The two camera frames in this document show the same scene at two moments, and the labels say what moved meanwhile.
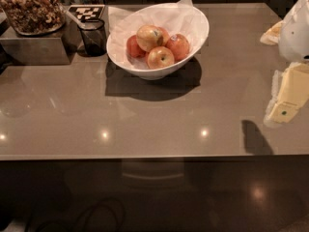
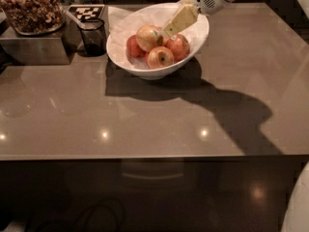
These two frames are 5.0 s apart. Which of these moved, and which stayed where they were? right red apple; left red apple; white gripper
Moved: white gripper
Stayed: left red apple; right red apple
